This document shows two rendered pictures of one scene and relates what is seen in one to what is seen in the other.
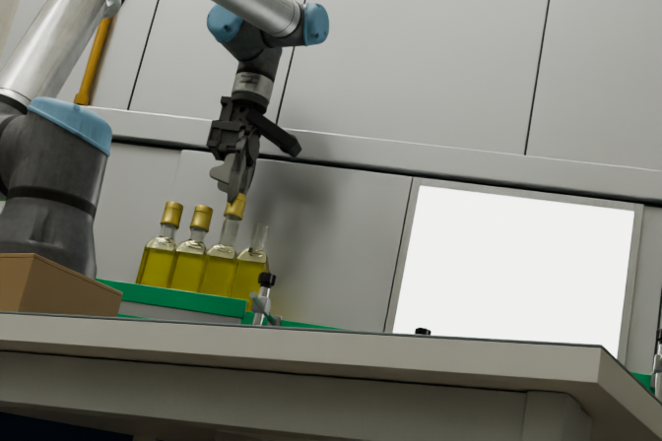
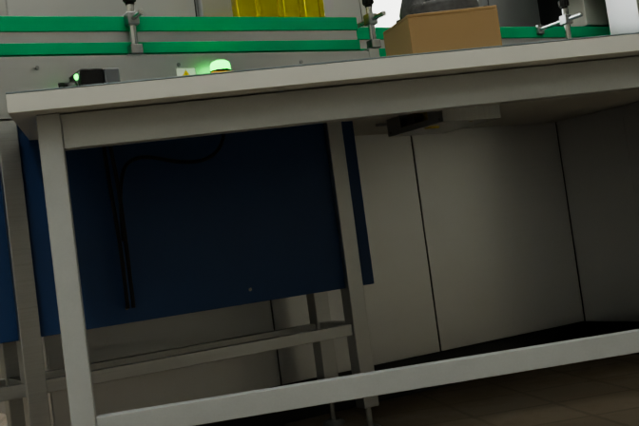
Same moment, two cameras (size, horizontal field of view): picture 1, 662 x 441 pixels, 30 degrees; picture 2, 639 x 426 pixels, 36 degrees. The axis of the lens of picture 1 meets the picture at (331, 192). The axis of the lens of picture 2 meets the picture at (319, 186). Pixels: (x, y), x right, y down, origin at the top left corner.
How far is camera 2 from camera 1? 189 cm
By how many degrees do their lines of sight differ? 46
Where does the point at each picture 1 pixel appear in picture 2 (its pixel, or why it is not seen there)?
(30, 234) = not seen: outside the picture
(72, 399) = (547, 90)
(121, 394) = (580, 82)
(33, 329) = (529, 53)
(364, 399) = not seen: outside the picture
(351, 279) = not seen: outside the picture
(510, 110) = not seen: outside the picture
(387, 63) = not seen: outside the picture
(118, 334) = (593, 47)
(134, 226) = not seen: outside the picture
